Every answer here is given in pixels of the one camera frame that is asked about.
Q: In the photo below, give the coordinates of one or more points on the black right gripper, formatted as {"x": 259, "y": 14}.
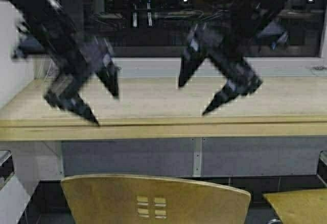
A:
{"x": 203, "y": 43}

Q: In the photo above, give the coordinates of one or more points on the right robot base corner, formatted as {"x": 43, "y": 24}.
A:
{"x": 321, "y": 168}

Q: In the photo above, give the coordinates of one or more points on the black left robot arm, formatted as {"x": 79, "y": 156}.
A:
{"x": 48, "y": 26}

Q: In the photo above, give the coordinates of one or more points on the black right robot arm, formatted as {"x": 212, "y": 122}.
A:
{"x": 242, "y": 21}

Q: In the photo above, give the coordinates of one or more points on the yellow wooden chair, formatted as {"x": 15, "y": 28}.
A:
{"x": 118, "y": 198}
{"x": 300, "y": 206}

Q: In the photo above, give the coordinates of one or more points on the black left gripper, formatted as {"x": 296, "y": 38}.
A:
{"x": 93, "y": 57}

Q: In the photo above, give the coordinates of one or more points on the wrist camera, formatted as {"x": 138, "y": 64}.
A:
{"x": 27, "y": 46}
{"x": 273, "y": 35}

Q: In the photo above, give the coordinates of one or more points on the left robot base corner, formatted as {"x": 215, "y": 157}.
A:
{"x": 7, "y": 167}

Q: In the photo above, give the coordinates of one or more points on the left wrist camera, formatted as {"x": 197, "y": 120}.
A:
{"x": 27, "y": 46}

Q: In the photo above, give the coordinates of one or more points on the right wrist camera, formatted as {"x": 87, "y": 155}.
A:
{"x": 273, "y": 35}

